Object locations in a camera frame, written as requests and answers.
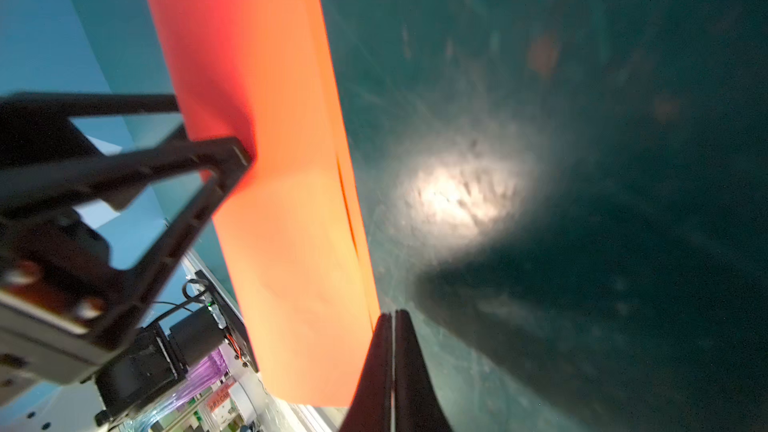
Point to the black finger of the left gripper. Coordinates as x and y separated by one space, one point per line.
49 166

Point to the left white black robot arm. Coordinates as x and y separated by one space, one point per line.
154 362

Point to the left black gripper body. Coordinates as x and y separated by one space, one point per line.
64 282

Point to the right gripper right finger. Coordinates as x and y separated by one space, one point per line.
416 407

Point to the red square paper sheet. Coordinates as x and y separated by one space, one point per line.
292 232

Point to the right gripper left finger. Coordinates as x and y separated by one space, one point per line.
371 407

